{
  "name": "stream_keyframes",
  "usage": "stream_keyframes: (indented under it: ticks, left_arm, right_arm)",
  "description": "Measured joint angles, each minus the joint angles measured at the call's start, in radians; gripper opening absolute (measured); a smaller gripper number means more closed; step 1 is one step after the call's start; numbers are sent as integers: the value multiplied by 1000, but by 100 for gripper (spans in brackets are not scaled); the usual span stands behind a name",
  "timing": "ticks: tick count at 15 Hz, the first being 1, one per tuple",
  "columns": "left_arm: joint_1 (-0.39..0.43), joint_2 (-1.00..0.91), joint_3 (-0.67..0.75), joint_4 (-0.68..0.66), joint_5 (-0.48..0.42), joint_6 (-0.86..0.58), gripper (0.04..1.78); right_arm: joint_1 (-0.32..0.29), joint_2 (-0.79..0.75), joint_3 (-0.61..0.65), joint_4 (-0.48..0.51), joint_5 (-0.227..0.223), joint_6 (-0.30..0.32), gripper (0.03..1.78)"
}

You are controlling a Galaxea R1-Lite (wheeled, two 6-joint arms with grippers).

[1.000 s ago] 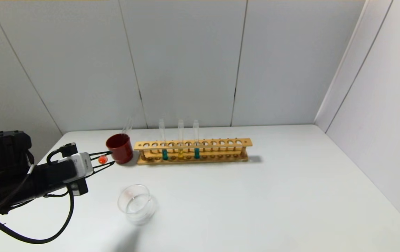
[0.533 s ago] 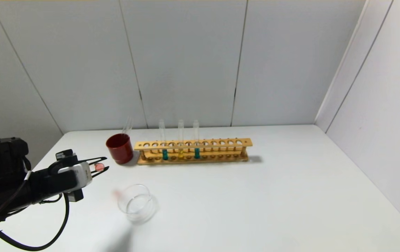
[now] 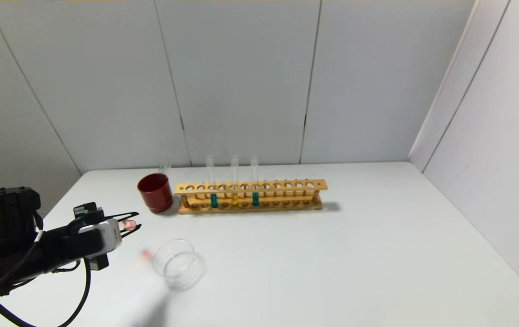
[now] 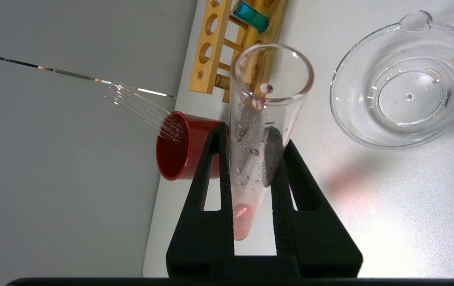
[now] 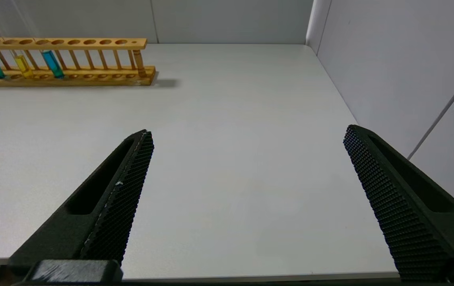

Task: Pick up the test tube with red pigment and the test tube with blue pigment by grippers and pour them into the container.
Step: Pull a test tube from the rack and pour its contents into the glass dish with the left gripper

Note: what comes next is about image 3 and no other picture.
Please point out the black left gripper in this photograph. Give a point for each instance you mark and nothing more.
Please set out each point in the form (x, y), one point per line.
(62, 245)

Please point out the empty glass test tube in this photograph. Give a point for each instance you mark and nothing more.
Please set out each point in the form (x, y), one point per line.
(167, 163)

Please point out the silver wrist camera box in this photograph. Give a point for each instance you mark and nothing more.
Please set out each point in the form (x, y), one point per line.
(105, 238)

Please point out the test tube with yellow pigment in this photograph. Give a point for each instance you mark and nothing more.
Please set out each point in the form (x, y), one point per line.
(234, 200)

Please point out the dark red cup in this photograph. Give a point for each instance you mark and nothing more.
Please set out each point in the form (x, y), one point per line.
(156, 196)

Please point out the wooden test tube rack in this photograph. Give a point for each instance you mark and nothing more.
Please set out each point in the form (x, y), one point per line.
(178, 190)

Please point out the test tube with blue pigment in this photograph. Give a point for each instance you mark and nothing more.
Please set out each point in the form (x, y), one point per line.
(214, 200)

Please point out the test tube with green pigment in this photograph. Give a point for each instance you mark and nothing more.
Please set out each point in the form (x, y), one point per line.
(255, 199)

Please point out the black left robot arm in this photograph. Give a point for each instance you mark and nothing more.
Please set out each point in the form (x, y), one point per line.
(0, 213)

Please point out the clear glass dish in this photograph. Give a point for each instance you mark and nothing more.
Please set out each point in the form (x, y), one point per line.
(177, 277)

